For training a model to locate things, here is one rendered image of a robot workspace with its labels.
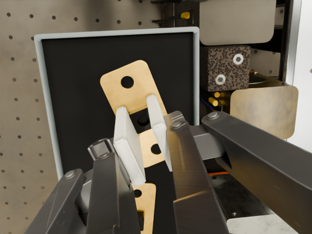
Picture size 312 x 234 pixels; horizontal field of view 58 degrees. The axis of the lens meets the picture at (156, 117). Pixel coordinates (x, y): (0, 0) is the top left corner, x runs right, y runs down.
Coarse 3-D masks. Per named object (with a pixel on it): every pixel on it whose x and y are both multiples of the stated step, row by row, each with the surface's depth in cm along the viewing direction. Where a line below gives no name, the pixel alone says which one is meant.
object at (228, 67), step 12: (204, 48) 33; (216, 48) 31; (228, 48) 31; (240, 48) 32; (204, 60) 33; (216, 60) 32; (228, 60) 32; (240, 60) 32; (204, 72) 33; (216, 72) 32; (228, 72) 32; (240, 72) 32; (204, 84) 34; (216, 84) 33; (228, 84) 33; (240, 84) 33
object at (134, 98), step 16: (128, 64) 21; (144, 64) 21; (112, 80) 21; (144, 80) 21; (112, 96) 21; (128, 96) 22; (144, 96) 22; (128, 112) 22; (144, 112) 21; (144, 128) 22; (144, 144) 23; (144, 160) 23; (160, 160) 23
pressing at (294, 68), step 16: (288, 0) 40; (304, 0) 40; (288, 16) 41; (304, 16) 41; (288, 32) 41; (304, 32) 42; (288, 48) 42; (304, 48) 43; (288, 64) 43; (304, 64) 43; (288, 80) 43; (304, 80) 44; (304, 96) 45; (304, 112) 46; (304, 128) 47; (304, 144) 48
